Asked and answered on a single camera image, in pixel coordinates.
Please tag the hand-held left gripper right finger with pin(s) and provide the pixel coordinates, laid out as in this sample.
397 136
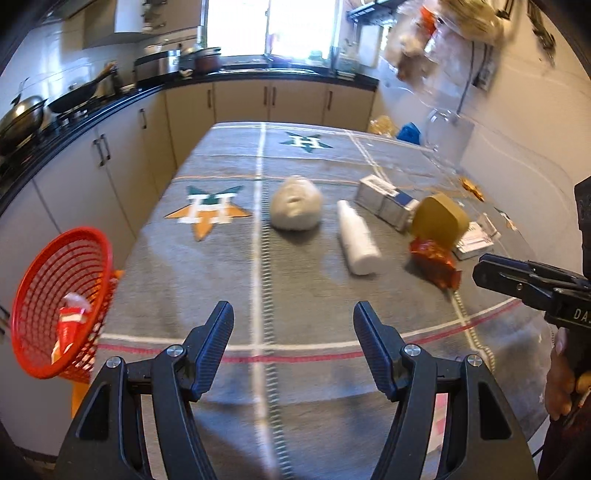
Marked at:
374 346

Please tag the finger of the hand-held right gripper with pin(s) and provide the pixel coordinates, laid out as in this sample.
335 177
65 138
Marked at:
503 279
545 271

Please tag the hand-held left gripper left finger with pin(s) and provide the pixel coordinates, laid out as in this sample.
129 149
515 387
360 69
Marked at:
214 341

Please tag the red foil snack wrapper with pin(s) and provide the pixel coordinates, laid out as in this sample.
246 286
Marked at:
434 263

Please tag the red torn carton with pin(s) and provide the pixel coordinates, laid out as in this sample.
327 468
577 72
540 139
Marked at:
69 323

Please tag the red plastic basket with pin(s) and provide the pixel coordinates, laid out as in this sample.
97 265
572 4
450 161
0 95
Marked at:
37 286

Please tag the person's right forearm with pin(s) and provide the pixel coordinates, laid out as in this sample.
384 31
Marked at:
568 447

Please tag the person's right hand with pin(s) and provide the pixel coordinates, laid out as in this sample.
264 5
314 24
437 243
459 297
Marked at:
561 383

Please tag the white flat box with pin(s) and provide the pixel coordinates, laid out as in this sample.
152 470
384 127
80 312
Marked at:
475 240

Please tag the orange candy wrapper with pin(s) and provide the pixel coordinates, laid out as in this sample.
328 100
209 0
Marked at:
507 219
473 189

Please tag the tan rounded container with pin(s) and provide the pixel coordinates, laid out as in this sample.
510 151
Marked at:
438 221

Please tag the white plastic bottle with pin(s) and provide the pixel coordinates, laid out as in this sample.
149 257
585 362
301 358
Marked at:
358 240

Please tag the grey star-print tablecloth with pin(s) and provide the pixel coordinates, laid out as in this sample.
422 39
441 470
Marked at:
300 267

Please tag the white and blue box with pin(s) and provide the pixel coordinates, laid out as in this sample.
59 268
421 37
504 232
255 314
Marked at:
385 201

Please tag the clear plastic pitcher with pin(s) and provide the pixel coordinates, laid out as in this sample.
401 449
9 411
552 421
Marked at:
443 134

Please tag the grey cloth bundle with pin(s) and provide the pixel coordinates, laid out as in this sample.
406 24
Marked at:
295 203

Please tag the blue plastic bag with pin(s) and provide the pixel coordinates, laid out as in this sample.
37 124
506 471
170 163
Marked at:
410 134

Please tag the yellow plastic bag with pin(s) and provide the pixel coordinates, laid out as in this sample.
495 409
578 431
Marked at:
382 125

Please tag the cream kitchen cabinets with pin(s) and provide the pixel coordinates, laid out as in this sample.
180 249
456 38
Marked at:
129 138

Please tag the hanging plastic bags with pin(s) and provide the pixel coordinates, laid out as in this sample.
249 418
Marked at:
443 32

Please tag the black kitchen counter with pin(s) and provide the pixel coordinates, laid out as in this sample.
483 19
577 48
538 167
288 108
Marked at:
115 104

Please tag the black wok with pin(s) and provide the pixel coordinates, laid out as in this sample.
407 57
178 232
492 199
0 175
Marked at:
76 99

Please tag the stacked cooking pots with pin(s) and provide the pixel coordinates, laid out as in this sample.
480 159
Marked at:
203 60

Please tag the silver electric cooker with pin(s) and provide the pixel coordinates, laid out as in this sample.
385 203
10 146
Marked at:
157 64

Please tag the silver lidded wok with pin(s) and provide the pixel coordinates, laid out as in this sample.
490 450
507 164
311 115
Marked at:
21 120

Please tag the kitchen window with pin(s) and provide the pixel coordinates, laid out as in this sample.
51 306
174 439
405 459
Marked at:
277 27

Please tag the white range hood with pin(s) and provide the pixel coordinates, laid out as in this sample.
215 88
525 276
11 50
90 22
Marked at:
115 21

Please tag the wall power outlet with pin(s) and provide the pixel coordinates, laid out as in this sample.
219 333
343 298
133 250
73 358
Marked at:
485 77

